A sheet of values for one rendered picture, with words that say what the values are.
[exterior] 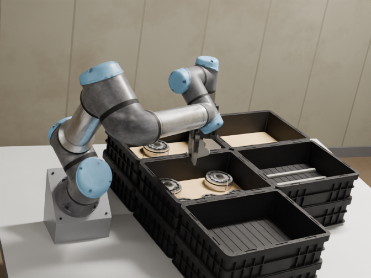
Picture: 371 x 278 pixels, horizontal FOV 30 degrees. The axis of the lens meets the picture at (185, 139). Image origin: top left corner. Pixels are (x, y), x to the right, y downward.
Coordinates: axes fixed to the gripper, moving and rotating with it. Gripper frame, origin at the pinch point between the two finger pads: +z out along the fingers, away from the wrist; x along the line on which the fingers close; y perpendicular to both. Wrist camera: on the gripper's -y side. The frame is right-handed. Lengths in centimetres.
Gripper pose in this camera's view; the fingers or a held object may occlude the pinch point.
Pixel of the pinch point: (191, 158)
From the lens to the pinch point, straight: 236.0
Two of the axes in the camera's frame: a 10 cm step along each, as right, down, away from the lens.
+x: -1.8, -3.6, 9.2
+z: -0.9, 9.3, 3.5
